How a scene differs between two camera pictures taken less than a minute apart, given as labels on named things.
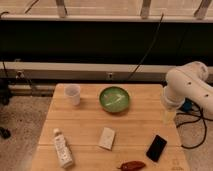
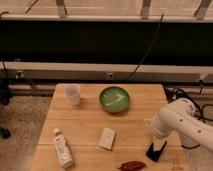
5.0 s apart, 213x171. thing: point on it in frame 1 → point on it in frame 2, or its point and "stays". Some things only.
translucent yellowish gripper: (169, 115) → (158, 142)
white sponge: (107, 137) stays
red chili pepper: (132, 166) stays
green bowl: (114, 99) stays
